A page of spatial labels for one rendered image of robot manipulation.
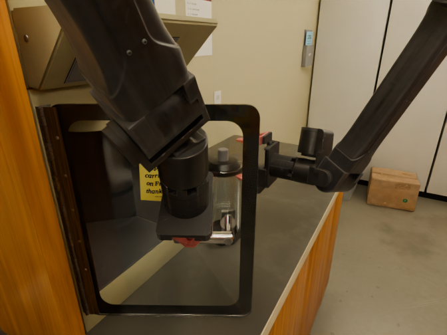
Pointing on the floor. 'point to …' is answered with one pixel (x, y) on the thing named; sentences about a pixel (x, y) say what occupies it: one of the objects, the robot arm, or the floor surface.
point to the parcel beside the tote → (392, 189)
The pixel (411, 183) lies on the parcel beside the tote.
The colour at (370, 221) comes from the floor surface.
